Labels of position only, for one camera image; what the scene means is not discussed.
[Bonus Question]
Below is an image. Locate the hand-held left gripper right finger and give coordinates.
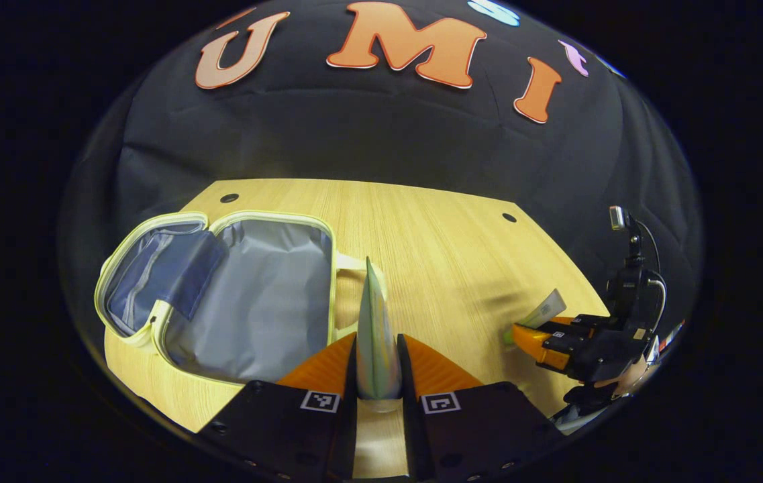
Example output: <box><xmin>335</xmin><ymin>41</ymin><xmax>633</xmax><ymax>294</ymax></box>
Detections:
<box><xmin>397</xmin><ymin>333</ymin><xmax>564</xmax><ymax>483</ymax></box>

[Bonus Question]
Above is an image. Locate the cream suitcase with grey lining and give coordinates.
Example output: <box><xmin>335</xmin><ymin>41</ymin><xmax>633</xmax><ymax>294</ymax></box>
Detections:
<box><xmin>94</xmin><ymin>210</ymin><xmax>389</xmax><ymax>388</ymax></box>

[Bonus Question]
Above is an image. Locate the black backdrop cloth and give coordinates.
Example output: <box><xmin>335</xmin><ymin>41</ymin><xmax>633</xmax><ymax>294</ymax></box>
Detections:
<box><xmin>59</xmin><ymin>0</ymin><xmax>704</xmax><ymax>376</ymax></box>

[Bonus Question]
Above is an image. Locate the green white skin care tube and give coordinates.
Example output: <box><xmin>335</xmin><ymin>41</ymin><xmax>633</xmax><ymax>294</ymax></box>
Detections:
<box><xmin>503</xmin><ymin>288</ymin><xmax>568</xmax><ymax>344</ymax></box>
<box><xmin>356</xmin><ymin>256</ymin><xmax>403</xmax><ymax>411</ymax></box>

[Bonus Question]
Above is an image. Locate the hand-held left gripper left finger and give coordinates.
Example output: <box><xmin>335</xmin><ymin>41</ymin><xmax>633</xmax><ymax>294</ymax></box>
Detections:
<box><xmin>195</xmin><ymin>333</ymin><xmax>360</xmax><ymax>482</ymax></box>

